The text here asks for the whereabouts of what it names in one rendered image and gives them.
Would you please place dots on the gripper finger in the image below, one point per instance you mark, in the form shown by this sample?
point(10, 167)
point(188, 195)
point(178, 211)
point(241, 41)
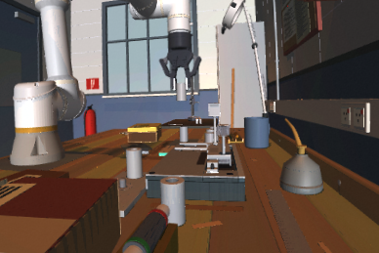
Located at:
point(196, 67)
point(164, 67)

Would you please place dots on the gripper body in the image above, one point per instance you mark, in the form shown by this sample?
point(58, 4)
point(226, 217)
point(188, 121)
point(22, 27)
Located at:
point(180, 44)

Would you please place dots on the grey bush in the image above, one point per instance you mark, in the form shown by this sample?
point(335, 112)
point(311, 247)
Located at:
point(172, 204)
point(181, 92)
point(184, 134)
point(209, 137)
point(134, 163)

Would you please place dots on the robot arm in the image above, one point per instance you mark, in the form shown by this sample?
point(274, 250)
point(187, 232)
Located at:
point(55, 48)

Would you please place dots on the silver bench caliper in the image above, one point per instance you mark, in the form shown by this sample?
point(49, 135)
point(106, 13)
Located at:
point(219, 161)

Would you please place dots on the grey caliper base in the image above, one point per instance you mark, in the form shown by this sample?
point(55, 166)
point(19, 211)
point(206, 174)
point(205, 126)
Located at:
point(182, 188)

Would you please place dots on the thin grey rod stand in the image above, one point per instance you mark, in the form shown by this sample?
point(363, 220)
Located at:
point(193, 103)

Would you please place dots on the white upright panel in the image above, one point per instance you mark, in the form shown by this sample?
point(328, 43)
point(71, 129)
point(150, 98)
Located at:
point(241, 57)

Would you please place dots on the wooden stick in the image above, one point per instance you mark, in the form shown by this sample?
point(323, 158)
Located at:
point(232, 96)

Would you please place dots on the grey framed window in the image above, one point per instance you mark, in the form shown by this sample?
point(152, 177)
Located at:
point(117, 64)

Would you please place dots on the dark flat platform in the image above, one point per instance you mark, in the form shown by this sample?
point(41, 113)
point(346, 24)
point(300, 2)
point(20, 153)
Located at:
point(176, 123)

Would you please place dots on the white magnifier lamp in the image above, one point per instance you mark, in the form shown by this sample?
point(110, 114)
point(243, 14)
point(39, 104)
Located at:
point(234, 12)

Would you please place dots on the yellow box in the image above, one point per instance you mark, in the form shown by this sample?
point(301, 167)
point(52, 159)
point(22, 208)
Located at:
point(143, 132)

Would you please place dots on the blue mug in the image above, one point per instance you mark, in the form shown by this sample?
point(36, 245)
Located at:
point(257, 132)

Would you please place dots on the red fire extinguisher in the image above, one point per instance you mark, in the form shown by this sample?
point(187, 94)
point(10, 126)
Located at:
point(90, 121)

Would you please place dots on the dark framed notice board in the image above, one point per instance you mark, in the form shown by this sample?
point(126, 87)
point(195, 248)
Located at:
point(298, 25)

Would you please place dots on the small grey peg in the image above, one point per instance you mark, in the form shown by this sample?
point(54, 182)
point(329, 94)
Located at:
point(122, 183)

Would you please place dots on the dark blue door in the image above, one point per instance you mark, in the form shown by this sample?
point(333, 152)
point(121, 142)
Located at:
point(19, 48)

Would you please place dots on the grey oil can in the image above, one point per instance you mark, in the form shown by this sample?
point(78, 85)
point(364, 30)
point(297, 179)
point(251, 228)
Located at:
point(301, 175)

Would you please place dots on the red box with label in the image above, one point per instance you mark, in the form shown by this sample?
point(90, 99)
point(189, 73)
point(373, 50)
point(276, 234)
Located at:
point(55, 201)

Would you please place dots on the white square readout on post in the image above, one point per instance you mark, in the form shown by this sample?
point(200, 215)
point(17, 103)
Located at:
point(214, 110)

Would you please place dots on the red wall sign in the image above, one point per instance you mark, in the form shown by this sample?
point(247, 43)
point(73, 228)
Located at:
point(92, 84)

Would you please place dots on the grey wall pipe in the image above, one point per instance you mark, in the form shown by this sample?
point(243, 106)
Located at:
point(275, 48)

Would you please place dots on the white wall socket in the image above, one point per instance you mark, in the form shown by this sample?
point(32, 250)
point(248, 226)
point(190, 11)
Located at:
point(359, 118)
point(272, 106)
point(345, 116)

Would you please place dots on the long wall trunking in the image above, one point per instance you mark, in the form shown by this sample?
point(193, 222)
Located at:
point(309, 114)

